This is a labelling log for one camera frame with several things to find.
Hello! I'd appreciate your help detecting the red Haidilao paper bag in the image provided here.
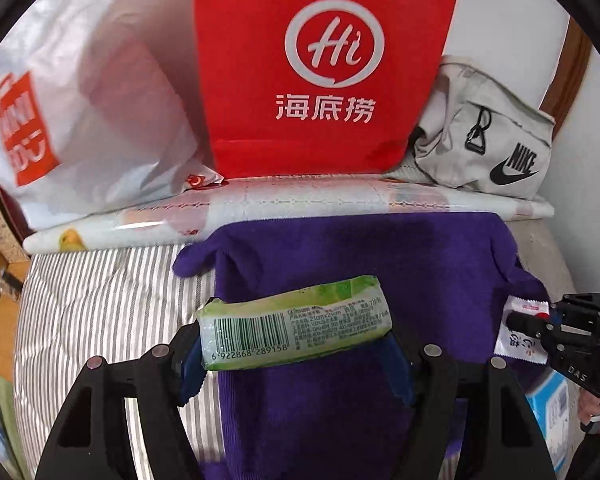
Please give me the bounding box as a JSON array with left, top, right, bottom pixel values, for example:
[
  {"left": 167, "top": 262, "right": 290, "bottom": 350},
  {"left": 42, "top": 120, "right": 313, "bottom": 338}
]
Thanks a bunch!
[{"left": 194, "top": 0, "right": 456, "bottom": 179}]

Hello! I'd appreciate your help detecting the striped quilted mattress pad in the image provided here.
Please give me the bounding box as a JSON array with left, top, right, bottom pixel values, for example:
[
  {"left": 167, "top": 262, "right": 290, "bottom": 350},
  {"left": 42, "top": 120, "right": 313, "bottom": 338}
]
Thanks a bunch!
[{"left": 12, "top": 219, "right": 577, "bottom": 480}]

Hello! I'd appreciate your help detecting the grey Nike bag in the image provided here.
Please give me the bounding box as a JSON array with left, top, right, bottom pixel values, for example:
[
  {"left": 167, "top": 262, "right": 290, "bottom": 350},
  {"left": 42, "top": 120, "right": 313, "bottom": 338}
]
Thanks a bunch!
[{"left": 388, "top": 56, "right": 555, "bottom": 200}]

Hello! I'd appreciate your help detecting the person right hand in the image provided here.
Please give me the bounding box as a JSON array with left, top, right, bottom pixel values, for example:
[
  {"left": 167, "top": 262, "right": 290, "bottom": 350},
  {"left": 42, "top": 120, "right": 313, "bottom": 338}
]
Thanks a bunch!
[{"left": 578, "top": 389, "right": 600, "bottom": 425}]

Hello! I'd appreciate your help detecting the green tissue pack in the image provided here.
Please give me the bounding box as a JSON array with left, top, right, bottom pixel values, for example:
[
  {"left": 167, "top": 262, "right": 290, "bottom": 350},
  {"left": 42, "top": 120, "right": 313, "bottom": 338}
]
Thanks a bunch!
[{"left": 197, "top": 275, "right": 392, "bottom": 370}]

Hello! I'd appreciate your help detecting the wooden bedside table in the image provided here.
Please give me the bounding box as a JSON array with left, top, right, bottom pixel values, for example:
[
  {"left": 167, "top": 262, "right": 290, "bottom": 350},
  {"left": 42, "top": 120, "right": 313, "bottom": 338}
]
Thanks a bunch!
[{"left": 0, "top": 253, "right": 30, "bottom": 382}]

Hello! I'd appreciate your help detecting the brown patterned notebook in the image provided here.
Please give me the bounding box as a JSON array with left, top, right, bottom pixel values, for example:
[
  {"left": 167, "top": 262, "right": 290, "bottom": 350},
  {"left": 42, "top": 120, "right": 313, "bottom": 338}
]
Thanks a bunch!
[{"left": 0, "top": 187, "right": 32, "bottom": 263}]

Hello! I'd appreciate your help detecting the white Miniso plastic bag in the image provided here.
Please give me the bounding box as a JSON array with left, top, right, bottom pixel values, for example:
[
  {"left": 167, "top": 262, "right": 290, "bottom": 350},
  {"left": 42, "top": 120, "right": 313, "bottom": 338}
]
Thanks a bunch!
[{"left": 0, "top": 0, "right": 222, "bottom": 231}]

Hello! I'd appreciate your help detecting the brown wooden door frame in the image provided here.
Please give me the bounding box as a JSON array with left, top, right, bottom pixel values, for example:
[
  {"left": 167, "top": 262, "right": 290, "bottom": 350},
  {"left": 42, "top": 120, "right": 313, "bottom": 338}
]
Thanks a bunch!
[{"left": 540, "top": 16, "right": 593, "bottom": 139}]

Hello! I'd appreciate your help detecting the small white snack sachet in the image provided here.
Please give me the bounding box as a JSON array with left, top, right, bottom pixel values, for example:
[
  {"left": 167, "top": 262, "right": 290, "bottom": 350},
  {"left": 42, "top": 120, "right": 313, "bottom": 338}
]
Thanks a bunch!
[{"left": 494, "top": 296, "right": 550, "bottom": 365}]

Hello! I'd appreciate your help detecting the purple towel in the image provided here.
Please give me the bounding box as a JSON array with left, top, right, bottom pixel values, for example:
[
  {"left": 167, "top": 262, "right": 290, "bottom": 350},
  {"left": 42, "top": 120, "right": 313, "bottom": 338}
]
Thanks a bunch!
[{"left": 173, "top": 212, "right": 547, "bottom": 479}]

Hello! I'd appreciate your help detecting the blue cardboard box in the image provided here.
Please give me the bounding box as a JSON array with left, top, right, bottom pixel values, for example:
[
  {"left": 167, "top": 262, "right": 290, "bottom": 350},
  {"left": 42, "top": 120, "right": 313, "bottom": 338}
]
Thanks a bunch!
[{"left": 527, "top": 372, "right": 570, "bottom": 474}]

